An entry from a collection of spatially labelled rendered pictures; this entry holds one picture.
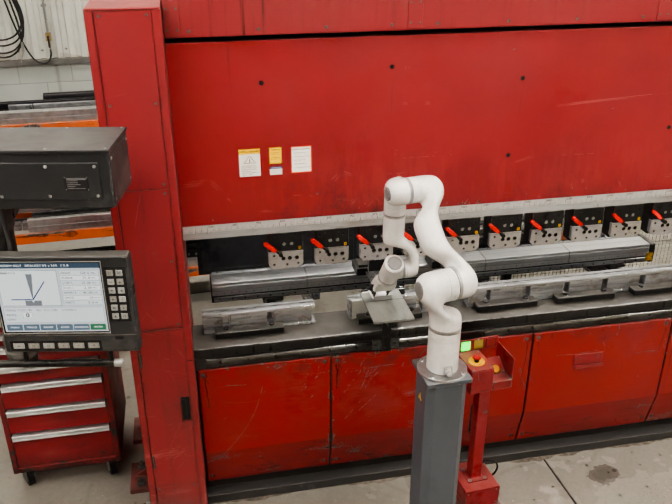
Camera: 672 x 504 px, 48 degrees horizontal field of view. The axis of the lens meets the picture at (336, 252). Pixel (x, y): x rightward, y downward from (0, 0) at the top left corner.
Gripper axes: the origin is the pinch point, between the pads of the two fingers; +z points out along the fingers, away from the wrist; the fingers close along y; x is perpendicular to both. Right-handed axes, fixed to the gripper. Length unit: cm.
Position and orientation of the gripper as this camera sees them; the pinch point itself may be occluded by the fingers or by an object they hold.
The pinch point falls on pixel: (380, 291)
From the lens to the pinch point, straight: 343.3
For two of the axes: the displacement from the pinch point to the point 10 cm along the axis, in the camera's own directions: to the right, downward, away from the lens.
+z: -1.3, 4.2, 9.0
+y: -9.8, 0.8, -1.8
